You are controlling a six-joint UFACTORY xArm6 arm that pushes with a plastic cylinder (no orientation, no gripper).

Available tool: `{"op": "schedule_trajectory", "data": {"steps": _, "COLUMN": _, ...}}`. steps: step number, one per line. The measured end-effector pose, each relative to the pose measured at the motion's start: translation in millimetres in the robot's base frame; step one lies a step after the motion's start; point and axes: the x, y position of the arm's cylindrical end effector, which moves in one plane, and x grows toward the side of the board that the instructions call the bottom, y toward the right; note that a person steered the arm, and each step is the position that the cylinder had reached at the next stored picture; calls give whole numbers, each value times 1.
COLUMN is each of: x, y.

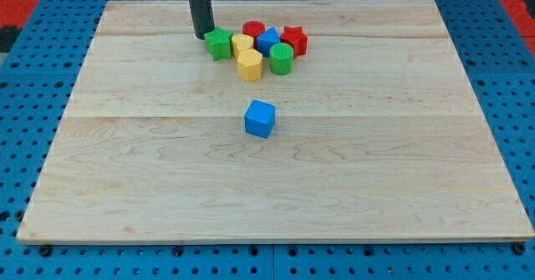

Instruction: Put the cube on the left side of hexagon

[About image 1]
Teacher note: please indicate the blue cube block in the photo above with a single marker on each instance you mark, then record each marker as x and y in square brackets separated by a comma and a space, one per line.
[260, 118]

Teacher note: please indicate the yellow hexagon block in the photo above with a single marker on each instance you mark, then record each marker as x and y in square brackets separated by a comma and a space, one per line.
[249, 65]

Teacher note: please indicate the green cylinder block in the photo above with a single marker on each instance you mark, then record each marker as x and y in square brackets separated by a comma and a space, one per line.
[281, 58]

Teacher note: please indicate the yellow rounded block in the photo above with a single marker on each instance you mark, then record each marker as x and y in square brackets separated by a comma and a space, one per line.
[241, 42]

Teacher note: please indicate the blue triangular block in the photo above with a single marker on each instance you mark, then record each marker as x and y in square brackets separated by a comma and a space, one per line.
[266, 40]

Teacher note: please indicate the red star block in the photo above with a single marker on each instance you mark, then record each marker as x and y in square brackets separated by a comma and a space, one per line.
[296, 38]

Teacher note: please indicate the green star block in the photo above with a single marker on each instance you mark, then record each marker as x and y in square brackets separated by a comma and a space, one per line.
[218, 43]

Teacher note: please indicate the red cylinder block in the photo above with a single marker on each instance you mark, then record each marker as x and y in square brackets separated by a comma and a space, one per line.
[253, 28]

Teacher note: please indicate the light wooden board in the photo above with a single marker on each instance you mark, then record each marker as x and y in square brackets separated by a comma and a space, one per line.
[378, 136]

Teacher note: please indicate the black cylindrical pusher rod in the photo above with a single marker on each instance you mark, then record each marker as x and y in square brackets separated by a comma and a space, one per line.
[202, 17]

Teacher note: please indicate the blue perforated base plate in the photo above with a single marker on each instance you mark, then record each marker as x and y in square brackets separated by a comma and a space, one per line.
[39, 74]

